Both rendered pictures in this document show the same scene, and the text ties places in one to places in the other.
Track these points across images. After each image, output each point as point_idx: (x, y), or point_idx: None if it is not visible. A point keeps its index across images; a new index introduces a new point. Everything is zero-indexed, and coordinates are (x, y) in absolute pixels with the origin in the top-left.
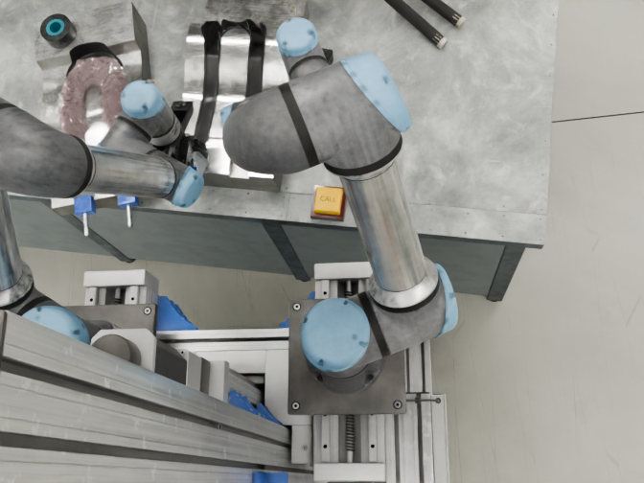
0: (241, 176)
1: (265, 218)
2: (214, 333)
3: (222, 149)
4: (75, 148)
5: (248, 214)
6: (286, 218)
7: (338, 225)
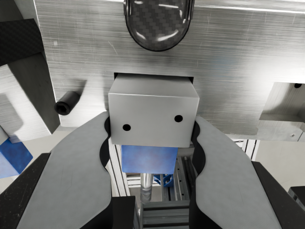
0: (280, 124)
1: (264, 139)
2: None
3: (250, 53)
4: None
5: (236, 134)
6: (298, 136)
7: None
